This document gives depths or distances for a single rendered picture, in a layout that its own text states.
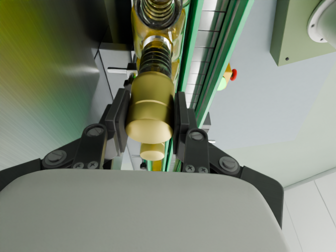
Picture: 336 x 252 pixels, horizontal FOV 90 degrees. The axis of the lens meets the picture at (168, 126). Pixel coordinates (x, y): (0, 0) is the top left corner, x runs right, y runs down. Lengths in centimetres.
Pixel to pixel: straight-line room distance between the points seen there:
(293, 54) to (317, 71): 23
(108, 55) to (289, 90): 69
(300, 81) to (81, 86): 75
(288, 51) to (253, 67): 13
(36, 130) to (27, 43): 8
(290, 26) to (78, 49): 48
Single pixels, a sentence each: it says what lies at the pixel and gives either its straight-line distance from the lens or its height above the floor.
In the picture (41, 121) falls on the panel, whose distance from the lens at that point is 22.
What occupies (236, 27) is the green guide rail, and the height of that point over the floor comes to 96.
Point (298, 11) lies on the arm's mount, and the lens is 56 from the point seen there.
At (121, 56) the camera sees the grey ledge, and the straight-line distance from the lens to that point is 47.
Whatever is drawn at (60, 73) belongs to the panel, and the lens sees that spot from 26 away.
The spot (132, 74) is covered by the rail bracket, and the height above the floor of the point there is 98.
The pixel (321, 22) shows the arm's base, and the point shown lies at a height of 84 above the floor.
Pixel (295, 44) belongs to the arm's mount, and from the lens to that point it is 60.
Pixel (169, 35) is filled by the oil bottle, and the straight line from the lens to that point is 19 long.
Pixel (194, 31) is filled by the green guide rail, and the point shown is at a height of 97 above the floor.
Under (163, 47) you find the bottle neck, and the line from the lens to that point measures 17.
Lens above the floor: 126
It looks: 34 degrees down
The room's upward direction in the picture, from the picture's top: 179 degrees counter-clockwise
